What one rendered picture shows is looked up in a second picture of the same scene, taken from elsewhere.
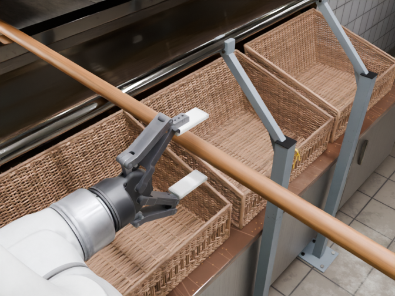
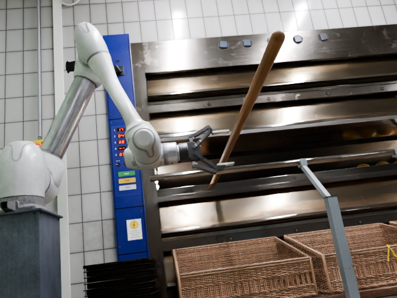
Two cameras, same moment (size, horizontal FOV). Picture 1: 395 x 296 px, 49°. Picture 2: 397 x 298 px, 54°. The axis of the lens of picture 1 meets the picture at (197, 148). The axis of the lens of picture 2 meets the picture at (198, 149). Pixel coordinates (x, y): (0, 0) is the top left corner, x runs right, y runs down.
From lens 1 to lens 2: 1.43 m
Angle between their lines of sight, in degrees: 68
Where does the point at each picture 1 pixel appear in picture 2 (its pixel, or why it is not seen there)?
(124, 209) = (183, 146)
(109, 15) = (265, 181)
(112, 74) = (267, 213)
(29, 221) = not seen: hidden behind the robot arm
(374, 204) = not seen: outside the picture
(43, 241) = not seen: hidden behind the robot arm
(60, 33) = (236, 184)
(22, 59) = (215, 192)
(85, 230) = (166, 145)
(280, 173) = (331, 220)
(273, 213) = (340, 262)
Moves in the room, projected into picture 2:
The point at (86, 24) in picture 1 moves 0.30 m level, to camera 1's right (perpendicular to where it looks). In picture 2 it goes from (251, 182) to (299, 169)
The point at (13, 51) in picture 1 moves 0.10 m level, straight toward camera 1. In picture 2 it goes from (212, 187) to (207, 184)
